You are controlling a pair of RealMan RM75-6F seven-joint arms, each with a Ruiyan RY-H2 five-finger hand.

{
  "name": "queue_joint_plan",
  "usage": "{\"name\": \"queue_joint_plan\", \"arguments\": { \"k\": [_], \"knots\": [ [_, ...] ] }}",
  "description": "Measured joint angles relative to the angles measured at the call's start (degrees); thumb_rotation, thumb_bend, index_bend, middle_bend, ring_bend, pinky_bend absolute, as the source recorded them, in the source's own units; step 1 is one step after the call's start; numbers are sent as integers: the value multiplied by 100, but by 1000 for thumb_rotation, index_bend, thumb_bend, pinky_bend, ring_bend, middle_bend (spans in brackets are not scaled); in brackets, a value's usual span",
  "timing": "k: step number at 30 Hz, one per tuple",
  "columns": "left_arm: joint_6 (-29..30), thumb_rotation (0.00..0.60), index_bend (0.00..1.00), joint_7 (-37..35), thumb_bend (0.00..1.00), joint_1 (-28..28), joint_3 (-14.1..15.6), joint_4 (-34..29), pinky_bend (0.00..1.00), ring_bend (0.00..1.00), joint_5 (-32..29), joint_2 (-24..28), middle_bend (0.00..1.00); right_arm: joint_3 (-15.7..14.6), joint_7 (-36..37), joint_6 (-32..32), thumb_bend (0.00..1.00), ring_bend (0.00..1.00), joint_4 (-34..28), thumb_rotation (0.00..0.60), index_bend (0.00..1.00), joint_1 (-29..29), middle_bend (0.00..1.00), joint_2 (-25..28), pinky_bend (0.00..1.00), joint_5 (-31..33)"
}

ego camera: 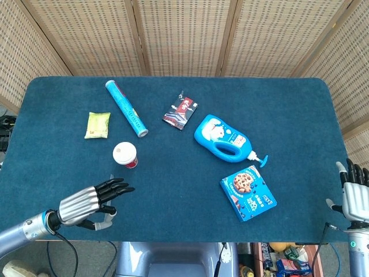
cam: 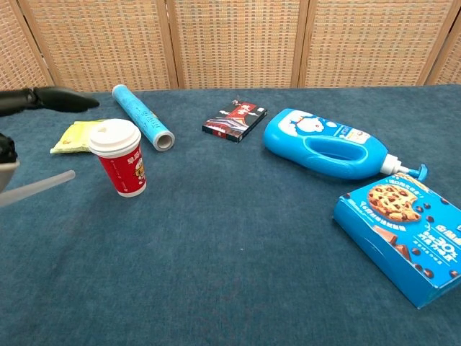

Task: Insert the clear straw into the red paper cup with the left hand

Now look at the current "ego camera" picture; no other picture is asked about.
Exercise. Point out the orange fruit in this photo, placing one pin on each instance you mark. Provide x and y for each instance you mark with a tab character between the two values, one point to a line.
279	246

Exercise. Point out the wicker folding screen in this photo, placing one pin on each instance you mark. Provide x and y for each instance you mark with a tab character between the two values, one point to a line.
187	34

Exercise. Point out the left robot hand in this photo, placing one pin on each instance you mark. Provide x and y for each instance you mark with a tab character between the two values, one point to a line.
80	203

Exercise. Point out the yellow snack packet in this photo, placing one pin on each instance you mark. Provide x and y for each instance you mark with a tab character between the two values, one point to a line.
98	125

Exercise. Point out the blue cling film roll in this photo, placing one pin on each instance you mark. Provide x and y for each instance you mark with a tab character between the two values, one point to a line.
127	108

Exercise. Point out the blue table cloth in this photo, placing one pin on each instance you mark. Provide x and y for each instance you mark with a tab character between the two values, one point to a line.
178	202

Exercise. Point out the beige cloth bundle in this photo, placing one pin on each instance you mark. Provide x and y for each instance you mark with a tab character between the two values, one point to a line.
20	268

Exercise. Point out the blue pump detergent bottle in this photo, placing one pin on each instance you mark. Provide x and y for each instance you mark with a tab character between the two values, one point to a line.
210	132

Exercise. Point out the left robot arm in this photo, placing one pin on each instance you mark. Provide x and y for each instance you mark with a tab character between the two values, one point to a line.
26	231

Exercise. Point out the red paper cup white lid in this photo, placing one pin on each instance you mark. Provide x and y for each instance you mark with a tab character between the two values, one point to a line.
124	151

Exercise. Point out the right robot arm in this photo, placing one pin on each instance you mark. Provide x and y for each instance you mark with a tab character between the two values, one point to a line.
359	254

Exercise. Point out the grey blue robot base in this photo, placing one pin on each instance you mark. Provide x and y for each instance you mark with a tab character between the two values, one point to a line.
173	259

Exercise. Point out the blue chocolate cookie box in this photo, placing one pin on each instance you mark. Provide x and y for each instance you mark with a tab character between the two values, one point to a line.
248	193

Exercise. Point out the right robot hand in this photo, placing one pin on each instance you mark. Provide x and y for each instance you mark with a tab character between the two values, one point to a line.
356	199

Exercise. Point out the black red card box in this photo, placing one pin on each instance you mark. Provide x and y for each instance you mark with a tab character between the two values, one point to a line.
181	111

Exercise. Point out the brown crate of goods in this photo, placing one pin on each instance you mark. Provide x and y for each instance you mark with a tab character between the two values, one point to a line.
258	259

